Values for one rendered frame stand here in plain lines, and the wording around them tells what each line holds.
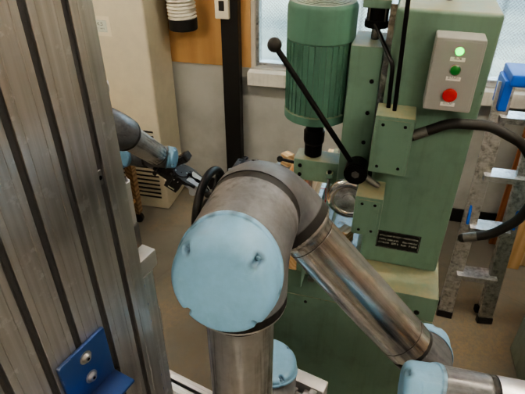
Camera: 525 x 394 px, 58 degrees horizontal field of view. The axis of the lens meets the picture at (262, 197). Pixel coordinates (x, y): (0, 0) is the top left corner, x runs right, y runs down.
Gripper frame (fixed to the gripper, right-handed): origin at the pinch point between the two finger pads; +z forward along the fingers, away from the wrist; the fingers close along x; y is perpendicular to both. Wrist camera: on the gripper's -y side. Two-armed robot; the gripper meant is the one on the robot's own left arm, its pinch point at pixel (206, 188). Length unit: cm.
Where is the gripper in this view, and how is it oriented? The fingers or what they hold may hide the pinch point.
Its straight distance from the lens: 176.1
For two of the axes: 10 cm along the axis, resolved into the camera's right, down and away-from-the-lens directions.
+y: -4.8, 6.4, 6.0
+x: -2.8, 5.4, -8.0
